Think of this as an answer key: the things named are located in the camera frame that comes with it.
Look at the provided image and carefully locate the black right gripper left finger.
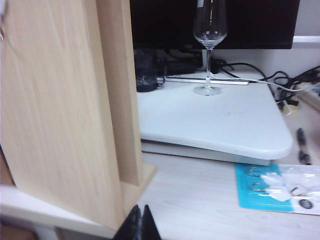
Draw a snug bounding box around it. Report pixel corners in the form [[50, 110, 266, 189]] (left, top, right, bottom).
[[119, 204, 143, 240]]

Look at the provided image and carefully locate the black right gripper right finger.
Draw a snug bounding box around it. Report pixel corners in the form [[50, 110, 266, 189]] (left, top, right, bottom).
[[142, 204, 162, 240]]

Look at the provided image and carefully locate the teal hook package card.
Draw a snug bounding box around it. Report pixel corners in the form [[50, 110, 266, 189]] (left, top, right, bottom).
[[234, 163, 320, 216]]

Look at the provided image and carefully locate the white desk riser base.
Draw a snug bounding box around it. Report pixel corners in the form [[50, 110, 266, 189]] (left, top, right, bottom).
[[141, 139, 272, 166]]

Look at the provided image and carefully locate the white desk riser top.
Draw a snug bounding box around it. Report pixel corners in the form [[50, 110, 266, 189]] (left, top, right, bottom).
[[136, 67, 294, 161]]

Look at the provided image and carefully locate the dark translucent cup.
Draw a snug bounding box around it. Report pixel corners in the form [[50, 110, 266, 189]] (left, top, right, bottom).
[[133, 48, 168, 93]]

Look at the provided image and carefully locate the black pen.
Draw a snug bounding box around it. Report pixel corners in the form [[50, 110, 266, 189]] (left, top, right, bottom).
[[296, 127, 312, 166]]

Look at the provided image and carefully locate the clear wine glass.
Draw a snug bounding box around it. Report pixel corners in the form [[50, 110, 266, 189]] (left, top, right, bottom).
[[192, 0, 228, 97]]

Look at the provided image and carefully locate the black computer monitor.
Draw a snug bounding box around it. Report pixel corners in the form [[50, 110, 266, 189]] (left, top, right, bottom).
[[129, 0, 301, 50]]

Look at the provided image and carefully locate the white power strip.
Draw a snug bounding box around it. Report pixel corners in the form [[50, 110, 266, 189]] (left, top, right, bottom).
[[299, 86, 320, 112]]

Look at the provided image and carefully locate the grey framed glass partition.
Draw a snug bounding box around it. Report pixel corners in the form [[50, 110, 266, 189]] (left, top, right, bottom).
[[291, 0, 320, 51]]

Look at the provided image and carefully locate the black power cable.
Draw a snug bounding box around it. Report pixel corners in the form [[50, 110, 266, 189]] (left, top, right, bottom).
[[212, 58, 320, 111]]

